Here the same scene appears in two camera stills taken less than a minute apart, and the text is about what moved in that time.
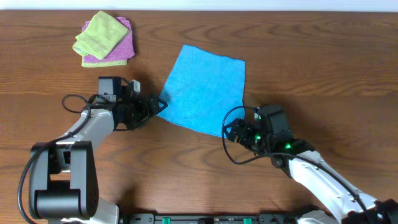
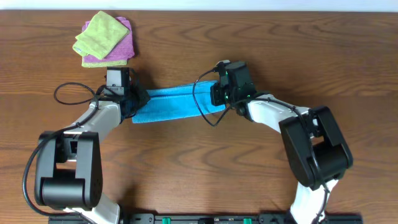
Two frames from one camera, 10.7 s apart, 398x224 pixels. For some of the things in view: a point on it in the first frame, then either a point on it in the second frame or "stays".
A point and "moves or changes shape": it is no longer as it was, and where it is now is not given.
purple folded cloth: [124, 51] stays
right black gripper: [237, 124] -> [216, 99]
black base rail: [208, 218] stays
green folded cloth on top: [102, 35] stays
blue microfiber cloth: [204, 92] moves or changes shape
